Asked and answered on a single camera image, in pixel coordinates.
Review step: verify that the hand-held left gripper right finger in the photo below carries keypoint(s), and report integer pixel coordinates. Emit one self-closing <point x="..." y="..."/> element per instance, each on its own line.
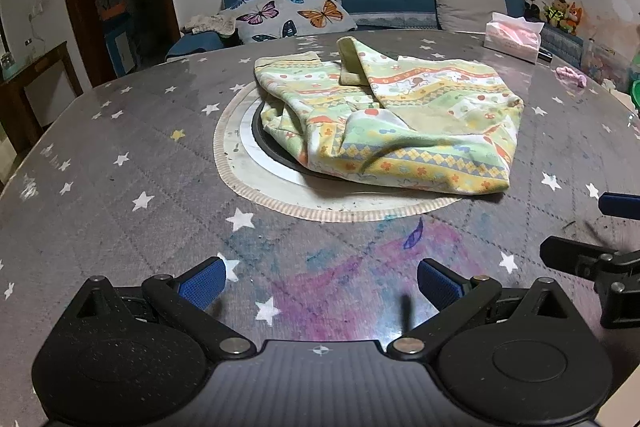
<point x="440" y="283"/>

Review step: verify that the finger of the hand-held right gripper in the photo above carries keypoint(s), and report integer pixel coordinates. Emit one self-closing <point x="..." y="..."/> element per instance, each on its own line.
<point x="575" y="252"/>
<point x="620" y="205"/>

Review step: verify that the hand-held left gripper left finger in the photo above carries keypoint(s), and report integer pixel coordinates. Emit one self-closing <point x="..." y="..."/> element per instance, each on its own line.
<point x="204" y="283"/>

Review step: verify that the patterned children's garment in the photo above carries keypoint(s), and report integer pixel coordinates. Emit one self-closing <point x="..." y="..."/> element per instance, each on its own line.
<point x="425" y="107"/>

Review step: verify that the green plastic container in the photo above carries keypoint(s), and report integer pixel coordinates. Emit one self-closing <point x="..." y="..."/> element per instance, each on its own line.
<point x="635" y="94"/>

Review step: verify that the round beige-edged mat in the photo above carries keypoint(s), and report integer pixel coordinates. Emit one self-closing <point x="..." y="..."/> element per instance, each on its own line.
<point x="235" y="172"/>

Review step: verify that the pink hair scrunchie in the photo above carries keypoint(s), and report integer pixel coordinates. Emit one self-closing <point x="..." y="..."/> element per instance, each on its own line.
<point x="570" y="75"/>

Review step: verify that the black round turntable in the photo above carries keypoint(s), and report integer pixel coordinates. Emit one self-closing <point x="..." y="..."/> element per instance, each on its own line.
<point x="265" y="144"/>

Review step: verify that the grey star-print tablecloth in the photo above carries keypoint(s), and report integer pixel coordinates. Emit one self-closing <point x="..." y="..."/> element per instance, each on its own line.
<point x="125" y="132"/>

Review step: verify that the orange plush toy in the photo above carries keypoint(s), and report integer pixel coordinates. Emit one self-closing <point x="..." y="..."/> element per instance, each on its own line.
<point x="573" y="18"/>

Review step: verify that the pink tissue pack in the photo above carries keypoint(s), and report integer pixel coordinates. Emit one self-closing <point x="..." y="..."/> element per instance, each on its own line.
<point x="510" y="39"/>

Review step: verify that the yellow green plush toy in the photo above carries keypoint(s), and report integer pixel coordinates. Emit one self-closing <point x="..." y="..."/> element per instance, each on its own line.
<point x="556" y="12"/>

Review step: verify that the blue box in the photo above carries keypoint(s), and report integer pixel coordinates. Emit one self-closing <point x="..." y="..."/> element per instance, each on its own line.
<point x="120" y="47"/>

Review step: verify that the plain grey pillow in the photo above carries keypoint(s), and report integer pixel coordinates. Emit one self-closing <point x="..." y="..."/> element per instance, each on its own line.
<point x="470" y="4"/>

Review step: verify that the crumpled white cloth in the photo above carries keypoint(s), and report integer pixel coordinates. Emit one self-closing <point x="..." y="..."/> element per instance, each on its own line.
<point x="210" y="24"/>

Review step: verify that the dark wooden side table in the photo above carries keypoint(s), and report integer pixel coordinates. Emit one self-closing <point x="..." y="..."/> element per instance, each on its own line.
<point x="30" y="74"/>

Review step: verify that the butterfly print pillow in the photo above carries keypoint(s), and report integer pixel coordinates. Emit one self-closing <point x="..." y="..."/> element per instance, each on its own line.
<point x="295" y="7"/>

